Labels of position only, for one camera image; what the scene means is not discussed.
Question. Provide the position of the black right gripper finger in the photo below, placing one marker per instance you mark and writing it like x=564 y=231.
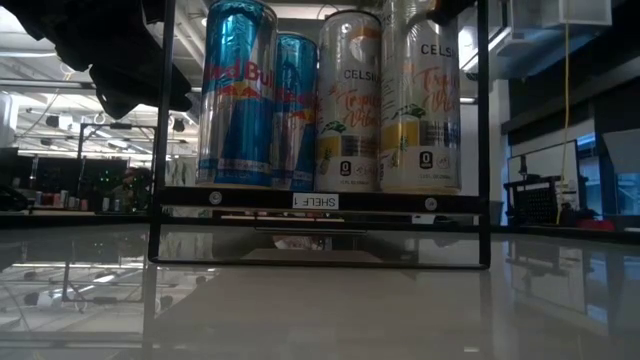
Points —
x=452 y=10

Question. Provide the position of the blue silver Red Bull can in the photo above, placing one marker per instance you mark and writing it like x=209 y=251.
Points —
x=297 y=125
x=237 y=125

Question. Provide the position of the black can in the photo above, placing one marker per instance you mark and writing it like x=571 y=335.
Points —
x=350 y=125

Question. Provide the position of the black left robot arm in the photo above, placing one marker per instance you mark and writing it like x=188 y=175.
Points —
x=75 y=25

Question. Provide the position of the person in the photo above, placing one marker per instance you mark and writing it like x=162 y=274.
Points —
x=134 y=192

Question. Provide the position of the dark shelving unit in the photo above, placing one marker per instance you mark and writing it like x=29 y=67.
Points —
x=60 y=175

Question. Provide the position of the wooden tray board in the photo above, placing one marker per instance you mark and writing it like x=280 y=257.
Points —
x=250 y=199

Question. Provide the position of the black crate cart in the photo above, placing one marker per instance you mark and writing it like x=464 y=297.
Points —
x=532 y=202

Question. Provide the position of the black equipment stand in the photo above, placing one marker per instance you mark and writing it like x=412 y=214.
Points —
x=575 y=212

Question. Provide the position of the red object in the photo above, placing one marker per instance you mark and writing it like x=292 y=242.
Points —
x=597 y=225

